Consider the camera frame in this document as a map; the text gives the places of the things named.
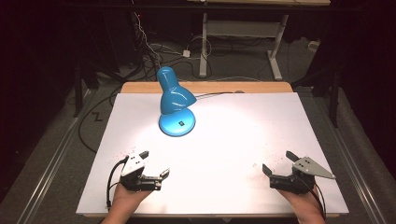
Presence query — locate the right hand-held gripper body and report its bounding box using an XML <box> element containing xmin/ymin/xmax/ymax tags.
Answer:
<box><xmin>269</xmin><ymin>156</ymin><xmax>337</xmax><ymax>195</ymax></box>

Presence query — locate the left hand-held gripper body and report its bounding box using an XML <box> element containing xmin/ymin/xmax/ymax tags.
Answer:
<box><xmin>120</xmin><ymin>151</ymin><xmax>163</xmax><ymax>192</ymax></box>

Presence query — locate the blue desk lamp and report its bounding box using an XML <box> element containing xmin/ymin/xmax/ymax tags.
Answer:
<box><xmin>156</xmin><ymin>65</ymin><xmax>198</xmax><ymax>137</ymax></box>

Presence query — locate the person's right hand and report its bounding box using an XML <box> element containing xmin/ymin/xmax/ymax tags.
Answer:
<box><xmin>277</xmin><ymin>189</ymin><xmax>325</xmax><ymax>219</ymax></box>

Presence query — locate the person's left hand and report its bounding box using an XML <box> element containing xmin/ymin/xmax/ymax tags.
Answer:
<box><xmin>109</xmin><ymin>183</ymin><xmax>154</xmax><ymax>217</ymax></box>

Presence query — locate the white table cover board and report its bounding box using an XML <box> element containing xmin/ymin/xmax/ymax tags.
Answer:
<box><xmin>76</xmin><ymin>91</ymin><xmax>350</xmax><ymax>217</ymax></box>

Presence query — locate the black metal stand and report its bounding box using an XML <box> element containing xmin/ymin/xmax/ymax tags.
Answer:
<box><xmin>73</xmin><ymin>66</ymin><xmax>84</xmax><ymax>119</ymax></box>

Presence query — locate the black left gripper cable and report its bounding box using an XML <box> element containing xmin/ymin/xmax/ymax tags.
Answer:
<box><xmin>106</xmin><ymin>156</ymin><xmax>129</xmax><ymax>209</ymax></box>

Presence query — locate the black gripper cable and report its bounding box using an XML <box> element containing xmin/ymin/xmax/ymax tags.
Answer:
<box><xmin>106</xmin><ymin>156</ymin><xmax>129</xmax><ymax>209</ymax></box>
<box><xmin>306</xmin><ymin>176</ymin><xmax>328</xmax><ymax>220</ymax></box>

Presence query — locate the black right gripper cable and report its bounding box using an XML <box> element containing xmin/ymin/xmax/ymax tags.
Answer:
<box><xmin>306</xmin><ymin>176</ymin><xmax>328</xmax><ymax>220</ymax></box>

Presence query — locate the metal floor rail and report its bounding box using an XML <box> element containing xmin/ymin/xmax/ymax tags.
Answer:
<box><xmin>321</xmin><ymin>97</ymin><xmax>389</xmax><ymax>224</ymax></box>
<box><xmin>16</xmin><ymin>89</ymin><xmax>92</xmax><ymax>224</ymax></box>

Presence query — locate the black floor cable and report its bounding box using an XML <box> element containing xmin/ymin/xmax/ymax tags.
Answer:
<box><xmin>78</xmin><ymin>89</ymin><xmax>121</xmax><ymax>154</ymax></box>

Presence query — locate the grey lamp cable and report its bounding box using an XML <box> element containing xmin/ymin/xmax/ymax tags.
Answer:
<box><xmin>195</xmin><ymin>91</ymin><xmax>246</xmax><ymax>100</ymax></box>

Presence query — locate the white metal desk frame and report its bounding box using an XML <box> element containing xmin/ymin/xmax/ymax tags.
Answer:
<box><xmin>186</xmin><ymin>0</ymin><xmax>332</xmax><ymax>81</ymax></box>

